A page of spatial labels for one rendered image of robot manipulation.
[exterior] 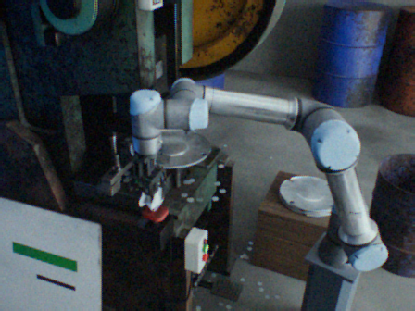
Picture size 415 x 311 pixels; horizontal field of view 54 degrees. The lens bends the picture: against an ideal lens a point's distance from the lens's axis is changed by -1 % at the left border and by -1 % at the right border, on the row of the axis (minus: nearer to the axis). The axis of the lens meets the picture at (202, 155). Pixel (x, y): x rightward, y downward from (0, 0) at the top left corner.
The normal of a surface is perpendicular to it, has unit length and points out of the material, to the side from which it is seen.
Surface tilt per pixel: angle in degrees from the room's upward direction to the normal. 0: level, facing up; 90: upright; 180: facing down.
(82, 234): 78
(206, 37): 90
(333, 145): 83
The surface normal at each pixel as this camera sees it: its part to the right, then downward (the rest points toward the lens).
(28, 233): -0.33, 0.27
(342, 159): 0.00, 0.38
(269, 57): -0.36, 0.46
